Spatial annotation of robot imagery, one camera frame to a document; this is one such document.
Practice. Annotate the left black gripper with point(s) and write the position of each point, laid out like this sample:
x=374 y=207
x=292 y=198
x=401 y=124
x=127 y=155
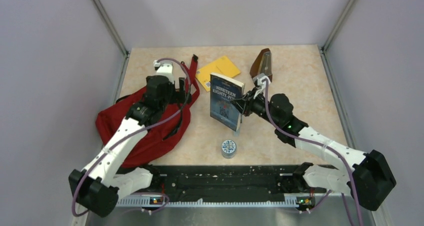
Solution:
x=178 y=96

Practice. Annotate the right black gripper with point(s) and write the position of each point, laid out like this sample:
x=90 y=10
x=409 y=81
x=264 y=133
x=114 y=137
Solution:
x=247 y=102

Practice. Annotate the Nineteen Eighty-Four dark book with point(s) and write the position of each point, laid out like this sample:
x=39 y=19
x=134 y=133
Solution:
x=223 y=89

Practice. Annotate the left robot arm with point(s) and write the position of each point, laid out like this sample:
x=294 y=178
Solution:
x=98 y=187

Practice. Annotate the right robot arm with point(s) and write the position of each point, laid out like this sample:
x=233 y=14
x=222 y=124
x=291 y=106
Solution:
x=365 y=176

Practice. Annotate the yellow notebook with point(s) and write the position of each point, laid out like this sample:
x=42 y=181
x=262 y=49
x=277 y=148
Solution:
x=222 y=65

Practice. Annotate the round blue patterned tin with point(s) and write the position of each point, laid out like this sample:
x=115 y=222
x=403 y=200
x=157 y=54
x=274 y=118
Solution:
x=228 y=149

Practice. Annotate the brown wooden metronome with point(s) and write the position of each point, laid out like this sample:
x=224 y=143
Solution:
x=262 y=64

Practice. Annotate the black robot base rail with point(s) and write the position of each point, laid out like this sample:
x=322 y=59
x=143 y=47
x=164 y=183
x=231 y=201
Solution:
x=227 y=183

